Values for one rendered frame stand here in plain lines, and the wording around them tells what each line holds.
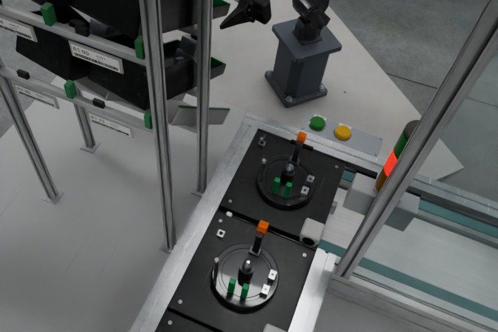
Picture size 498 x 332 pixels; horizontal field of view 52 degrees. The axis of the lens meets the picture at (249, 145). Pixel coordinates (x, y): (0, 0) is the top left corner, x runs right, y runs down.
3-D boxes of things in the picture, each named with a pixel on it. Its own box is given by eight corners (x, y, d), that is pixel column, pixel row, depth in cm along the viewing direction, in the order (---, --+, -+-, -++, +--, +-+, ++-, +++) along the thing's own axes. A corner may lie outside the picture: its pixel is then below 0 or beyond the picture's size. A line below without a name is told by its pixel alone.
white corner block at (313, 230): (303, 224, 117) (306, 216, 114) (321, 232, 116) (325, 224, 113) (296, 241, 114) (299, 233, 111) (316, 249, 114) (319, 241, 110)
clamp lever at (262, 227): (252, 245, 108) (260, 218, 104) (261, 249, 108) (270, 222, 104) (247, 256, 105) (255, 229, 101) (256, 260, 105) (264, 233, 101)
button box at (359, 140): (304, 124, 141) (308, 110, 136) (377, 151, 138) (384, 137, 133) (296, 143, 137) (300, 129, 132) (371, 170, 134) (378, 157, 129)
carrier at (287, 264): (216, 214, 117) (217, 186, 107) (314, 254, 113) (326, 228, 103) (167, 310, 103) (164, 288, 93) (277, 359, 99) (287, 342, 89)
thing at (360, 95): (305, -14, 190) (307, -21, 188) (460, 173, 145) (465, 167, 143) (123, 30, 167) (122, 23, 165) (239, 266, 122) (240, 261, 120)
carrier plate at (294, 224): (256, 135, 131) (256, 130, 130) (344, 167, 128) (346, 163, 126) (218, 209, 118) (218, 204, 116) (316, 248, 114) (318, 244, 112)
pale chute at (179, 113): (180, 101, 131) (187, 85, 130) (222, 124, 128) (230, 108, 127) (120, 96, 104) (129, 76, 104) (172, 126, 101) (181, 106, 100)
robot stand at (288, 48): (304, 63, 161) (316, 12, 145) (327, 95, 154) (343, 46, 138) (263, 75, 157) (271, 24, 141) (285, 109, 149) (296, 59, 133)
